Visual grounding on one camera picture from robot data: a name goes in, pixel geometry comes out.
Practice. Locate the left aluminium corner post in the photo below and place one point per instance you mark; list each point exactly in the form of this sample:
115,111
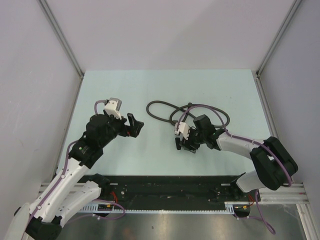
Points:
54,24

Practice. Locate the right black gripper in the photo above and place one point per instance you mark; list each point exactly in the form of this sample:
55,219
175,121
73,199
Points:
186,143

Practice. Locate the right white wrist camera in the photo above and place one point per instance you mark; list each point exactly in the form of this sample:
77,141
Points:
182,130

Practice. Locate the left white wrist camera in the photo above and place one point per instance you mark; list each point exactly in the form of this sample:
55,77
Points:
112,108

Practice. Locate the right aluminium corner post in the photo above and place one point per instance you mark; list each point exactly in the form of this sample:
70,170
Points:
279,35

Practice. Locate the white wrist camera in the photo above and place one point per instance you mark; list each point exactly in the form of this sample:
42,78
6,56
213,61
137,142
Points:
182,130
112,108

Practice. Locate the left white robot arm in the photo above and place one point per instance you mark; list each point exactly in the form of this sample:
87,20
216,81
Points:
44,218

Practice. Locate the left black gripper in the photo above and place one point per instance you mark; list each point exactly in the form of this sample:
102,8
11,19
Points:
136,125

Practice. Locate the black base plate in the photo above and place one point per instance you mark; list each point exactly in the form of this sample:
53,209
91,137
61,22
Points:
174,194

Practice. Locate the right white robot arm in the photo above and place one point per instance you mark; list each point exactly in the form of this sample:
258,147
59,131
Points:
273,165

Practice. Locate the aluminium corner post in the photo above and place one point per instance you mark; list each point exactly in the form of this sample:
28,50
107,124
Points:
54,24
279,35

